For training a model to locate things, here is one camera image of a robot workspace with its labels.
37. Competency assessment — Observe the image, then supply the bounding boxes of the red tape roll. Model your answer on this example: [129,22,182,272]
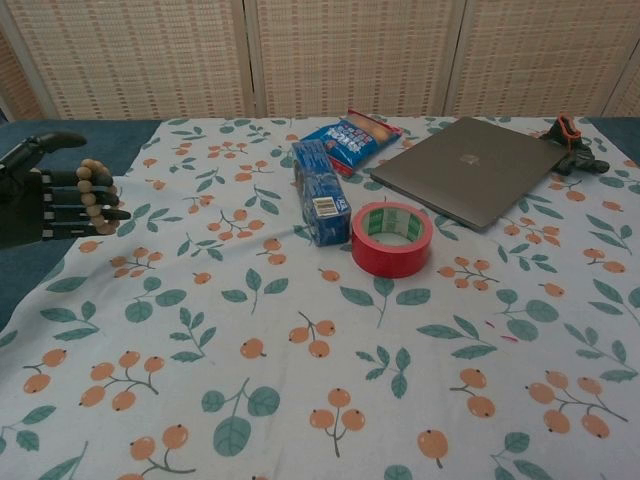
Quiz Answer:
[350,202,433,278]

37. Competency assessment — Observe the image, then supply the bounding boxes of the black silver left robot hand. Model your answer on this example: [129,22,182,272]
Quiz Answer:
[0,130,132,250]

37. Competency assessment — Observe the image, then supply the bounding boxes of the floral fruit print tablecloth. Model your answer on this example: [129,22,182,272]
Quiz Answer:
[0,115,640,480]

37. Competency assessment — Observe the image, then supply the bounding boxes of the blue snack bag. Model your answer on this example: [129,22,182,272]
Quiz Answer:
[300,108,405,178]

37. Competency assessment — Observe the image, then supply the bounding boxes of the woven bamboo folding screen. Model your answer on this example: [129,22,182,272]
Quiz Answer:
[0,0,640,122]

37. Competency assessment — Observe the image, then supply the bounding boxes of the grey closed laptop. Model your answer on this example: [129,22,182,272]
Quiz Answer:
[369,116,566,233]

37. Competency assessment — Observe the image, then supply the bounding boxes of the long blue cardboard box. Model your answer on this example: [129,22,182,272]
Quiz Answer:
[291,140,351,248]

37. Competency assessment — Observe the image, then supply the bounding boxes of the wooden bead bracelet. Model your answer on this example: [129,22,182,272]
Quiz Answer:
[75,158,119,236]

